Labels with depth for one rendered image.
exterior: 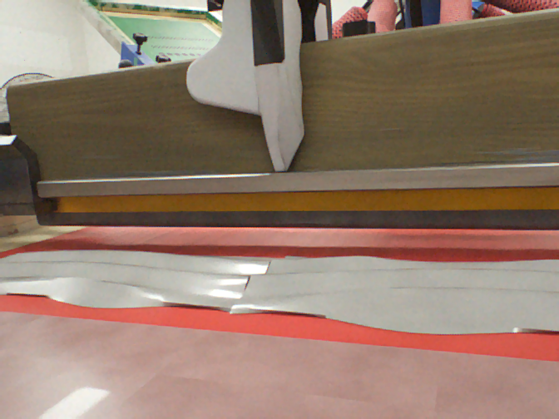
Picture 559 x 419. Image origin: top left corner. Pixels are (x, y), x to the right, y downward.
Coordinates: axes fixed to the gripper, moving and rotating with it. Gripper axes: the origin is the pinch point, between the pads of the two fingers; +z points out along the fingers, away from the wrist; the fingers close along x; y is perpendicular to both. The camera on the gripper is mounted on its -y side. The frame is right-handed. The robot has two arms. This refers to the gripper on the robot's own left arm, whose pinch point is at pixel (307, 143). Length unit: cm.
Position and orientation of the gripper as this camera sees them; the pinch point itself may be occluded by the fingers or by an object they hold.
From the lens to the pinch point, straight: 27.2
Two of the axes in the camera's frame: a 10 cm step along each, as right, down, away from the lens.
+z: 0.8, 9.8, 1.7
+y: -9.3, 0.1, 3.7
